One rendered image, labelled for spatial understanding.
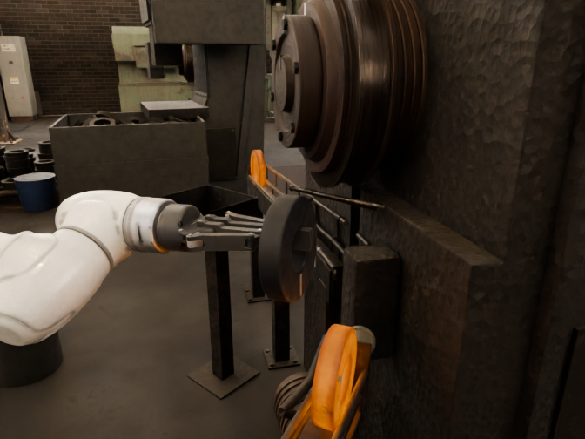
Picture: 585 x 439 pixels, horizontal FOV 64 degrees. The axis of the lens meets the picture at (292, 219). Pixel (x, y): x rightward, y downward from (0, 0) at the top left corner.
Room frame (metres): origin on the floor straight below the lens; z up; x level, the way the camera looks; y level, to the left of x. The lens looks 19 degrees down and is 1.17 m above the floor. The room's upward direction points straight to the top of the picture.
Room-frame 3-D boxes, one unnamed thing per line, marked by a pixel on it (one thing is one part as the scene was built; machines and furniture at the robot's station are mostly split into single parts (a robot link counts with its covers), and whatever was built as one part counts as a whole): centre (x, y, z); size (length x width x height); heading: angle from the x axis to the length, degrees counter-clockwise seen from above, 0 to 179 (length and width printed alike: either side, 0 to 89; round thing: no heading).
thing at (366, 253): (0.87, -0.16, 0.68); 0.11 x 0.08 x 0.24; 104
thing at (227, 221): (0.68, 0.08, 0.92); 0.11 x 0.01 x 0.04; 71
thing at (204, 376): (1.54, 0.28, 0.36); 0.26 x 0.20 x 0.72; 49
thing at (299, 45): (1.08, 0.00, 1.11); 0.28 x 0.06 x 0.28; 14
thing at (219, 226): (0.65, 0.09, 0.92); 0.11 x 0.01 x 0.04; 68
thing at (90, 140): (3.61, 1.23, 0.39); 1.03 x 0.83 x 0.79; 108
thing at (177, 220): (0.69, 0.15, 0.92); 0.09 x 0.08 x 0.07; 69
